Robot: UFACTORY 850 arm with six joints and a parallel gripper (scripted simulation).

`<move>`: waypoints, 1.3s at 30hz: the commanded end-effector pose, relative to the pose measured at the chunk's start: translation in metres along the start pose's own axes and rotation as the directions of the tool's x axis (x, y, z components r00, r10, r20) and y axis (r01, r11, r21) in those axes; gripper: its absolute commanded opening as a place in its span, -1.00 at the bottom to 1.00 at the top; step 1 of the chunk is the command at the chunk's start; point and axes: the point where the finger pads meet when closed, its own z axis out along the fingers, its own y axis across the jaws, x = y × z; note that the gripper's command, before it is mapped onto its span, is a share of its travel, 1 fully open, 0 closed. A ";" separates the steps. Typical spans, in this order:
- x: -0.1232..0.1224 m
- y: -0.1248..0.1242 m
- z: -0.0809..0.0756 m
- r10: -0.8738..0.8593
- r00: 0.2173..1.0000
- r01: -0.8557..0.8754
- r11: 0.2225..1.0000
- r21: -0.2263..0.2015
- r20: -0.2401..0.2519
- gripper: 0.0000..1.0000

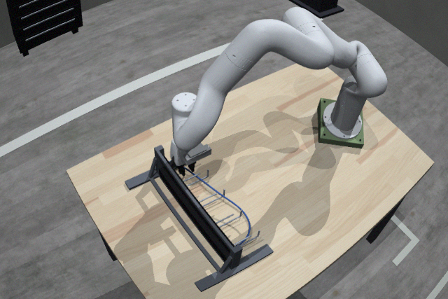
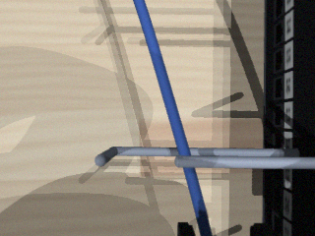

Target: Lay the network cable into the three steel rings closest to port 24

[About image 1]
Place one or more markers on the dark grey network rack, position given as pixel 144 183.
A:
pixel 228 252

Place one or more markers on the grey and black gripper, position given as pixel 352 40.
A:
pixel 176 156

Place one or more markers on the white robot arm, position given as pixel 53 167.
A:
pixel 301 37

